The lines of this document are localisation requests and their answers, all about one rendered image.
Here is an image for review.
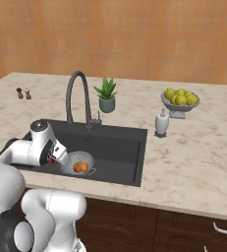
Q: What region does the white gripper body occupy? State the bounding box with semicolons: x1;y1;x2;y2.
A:
53;139;70;166

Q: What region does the white colander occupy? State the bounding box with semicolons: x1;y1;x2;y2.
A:
59;150;97;177

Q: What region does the green plant in grey pot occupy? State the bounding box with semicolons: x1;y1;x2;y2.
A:
92;76;119;114

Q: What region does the dark grey sink basin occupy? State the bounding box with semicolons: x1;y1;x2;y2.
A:
12;118;149;188

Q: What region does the grey pedestal fruit bowl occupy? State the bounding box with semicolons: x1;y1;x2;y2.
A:
159;91;201;120

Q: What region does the dark brown cupboard door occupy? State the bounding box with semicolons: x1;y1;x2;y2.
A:
75;196;160;252
152;209;227;252

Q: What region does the grey faucet lever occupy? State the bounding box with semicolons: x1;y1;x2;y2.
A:
95;110;103;126

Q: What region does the brown pepper shaker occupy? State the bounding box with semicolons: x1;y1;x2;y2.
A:
16;87;25;100

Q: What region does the white soap dispenser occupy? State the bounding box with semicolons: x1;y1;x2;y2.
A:
154;107;171;139

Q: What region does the dark grey arched faucet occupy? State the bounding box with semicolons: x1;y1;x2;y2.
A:
65;70;103;130

